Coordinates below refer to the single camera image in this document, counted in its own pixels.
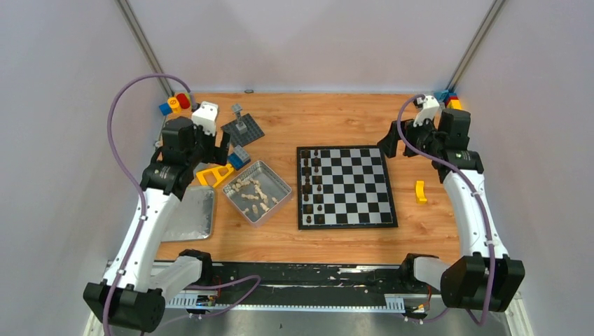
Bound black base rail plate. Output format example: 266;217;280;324
169;260;446;308

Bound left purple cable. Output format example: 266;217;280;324
102;73;262;336

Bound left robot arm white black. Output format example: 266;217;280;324
83;116;230;335

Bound aluminium frame rail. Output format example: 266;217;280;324
83;250;525;333

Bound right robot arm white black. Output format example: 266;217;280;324
378;108;525;312

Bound pink tin box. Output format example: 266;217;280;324
223;160;293;228

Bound yellow plastic block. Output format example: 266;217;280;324
415;180;427;204

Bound silver tin lid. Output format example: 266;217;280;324
161;185;216;242

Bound folding chess board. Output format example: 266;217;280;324
296;145;398;230

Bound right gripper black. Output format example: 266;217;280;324
377;113;443;158

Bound grey lego baseplate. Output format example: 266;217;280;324
221;104;265;147

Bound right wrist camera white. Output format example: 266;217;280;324
413;95;441;127

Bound coloured toy blocks cluster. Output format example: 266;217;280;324
158;93;192;116

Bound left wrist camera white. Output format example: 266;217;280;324
191;101;219;137

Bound yellow plastic frame piece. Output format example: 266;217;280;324
195;163;235;188

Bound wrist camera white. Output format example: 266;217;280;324
191;101;219;137
413;95;441;127

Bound blue lego brick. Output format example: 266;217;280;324
228;145;251;171

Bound stacked coloured bricks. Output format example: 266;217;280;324
433;90;463;110

